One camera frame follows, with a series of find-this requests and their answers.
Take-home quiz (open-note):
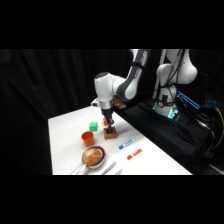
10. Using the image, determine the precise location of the blue lit frame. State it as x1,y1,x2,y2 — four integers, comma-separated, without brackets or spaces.
176,90,202,111

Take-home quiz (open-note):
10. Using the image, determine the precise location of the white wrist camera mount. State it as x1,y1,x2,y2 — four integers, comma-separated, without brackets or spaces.
90,98,102,108

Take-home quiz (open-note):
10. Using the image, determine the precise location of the black curtain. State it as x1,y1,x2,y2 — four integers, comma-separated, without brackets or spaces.
0,49,224,176

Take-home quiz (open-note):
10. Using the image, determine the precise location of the red marker pen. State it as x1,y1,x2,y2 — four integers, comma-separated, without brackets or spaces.
126,148,144,161

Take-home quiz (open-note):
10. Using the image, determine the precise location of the brown bread in bowl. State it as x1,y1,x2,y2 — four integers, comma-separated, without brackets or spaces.
82,148,104,167

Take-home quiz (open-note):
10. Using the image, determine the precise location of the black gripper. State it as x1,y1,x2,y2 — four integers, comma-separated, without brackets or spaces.
101,107,117,130

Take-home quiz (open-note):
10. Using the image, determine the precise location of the green cube block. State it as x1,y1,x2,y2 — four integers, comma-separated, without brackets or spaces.
89,121,99,132

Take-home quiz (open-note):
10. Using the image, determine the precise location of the brown wooden block blue mark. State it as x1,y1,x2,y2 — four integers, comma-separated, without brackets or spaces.
102,126,118,141

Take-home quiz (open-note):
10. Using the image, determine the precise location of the yellow cable connector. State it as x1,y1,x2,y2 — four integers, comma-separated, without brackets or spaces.
112,97,128,111

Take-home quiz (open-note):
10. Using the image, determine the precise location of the blue marker pen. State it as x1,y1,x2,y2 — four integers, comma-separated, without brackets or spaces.
118,138,136,150

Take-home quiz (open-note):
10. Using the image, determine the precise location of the metal bowl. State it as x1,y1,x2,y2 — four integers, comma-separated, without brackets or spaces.
81,146,107,170

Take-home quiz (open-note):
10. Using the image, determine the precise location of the orange plastic cup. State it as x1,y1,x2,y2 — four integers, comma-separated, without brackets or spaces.
81,130,96,148

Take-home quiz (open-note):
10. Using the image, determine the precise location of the yellow cable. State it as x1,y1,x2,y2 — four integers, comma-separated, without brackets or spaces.
213,107,224,152

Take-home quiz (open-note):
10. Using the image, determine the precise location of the black draped robot stand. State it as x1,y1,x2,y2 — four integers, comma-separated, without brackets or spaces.
116,99,224,176

